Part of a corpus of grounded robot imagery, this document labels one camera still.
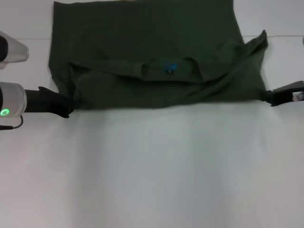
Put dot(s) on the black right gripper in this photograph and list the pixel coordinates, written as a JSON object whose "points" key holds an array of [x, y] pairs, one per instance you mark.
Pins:
{"points": [[288, 93]]}

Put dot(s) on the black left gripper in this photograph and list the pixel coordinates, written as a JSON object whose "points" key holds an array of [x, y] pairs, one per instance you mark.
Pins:
{"points": [[42, 101]]}

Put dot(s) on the dark green FREE t-shirt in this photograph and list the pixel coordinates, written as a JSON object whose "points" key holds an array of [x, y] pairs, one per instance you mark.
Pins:
{"points": [[154, 59]]}

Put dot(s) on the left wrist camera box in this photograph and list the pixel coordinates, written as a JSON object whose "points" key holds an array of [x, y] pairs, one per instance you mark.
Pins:
{"points": [[12, 51]]}

